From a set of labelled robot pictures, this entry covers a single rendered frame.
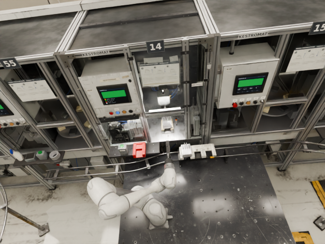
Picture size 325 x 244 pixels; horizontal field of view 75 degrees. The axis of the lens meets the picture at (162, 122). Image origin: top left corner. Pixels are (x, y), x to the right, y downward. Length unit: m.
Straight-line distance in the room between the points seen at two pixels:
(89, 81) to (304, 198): 2.81
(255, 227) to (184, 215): 0.63
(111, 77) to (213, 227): 1.55
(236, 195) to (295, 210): 1.06
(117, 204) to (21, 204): 2.41
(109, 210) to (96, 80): 0.95
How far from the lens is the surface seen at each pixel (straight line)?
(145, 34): 1.74
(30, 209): 3.61
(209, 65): 1.70
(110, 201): 1.47
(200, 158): 2.26
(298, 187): 3.33
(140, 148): 2.24
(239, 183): 2.35
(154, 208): 1.93
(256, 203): 2.30
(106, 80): 1.75
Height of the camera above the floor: 2.75
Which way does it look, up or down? 48 degrees down
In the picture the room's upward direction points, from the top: 9 degrees counter-clockwise
